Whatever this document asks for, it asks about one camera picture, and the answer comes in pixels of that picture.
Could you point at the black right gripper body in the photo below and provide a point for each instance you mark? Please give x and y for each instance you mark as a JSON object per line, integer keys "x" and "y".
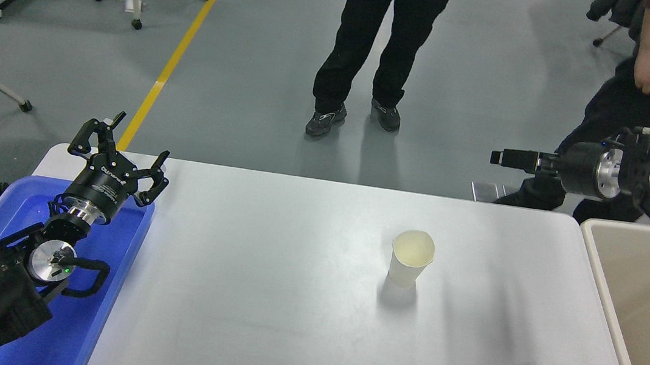
{"x": 580, "y": 169}

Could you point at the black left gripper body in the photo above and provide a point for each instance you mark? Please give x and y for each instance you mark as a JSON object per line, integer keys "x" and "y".
{"x": 105, "y": 182}

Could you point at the white paper cup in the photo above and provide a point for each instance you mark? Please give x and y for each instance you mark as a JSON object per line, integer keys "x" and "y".
{"x": 407, "y": 265}

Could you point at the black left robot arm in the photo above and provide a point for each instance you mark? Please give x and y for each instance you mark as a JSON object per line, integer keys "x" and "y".
{"x": 1, "y": 286}

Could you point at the metal floor plate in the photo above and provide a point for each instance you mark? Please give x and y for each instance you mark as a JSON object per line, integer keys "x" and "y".
{"x": 483, "y": 192}
{"x": 509, "y": 191}

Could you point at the blue plastic tray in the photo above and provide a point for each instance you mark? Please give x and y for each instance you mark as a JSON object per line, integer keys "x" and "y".
{"x": 106, "y": 280}

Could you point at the white power strip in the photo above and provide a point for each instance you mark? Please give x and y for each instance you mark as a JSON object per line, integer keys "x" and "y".
{"x": 135, "y": 5}

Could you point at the black office chair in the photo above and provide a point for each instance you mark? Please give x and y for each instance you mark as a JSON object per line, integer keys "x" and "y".
{"x": 617, "y": 11}

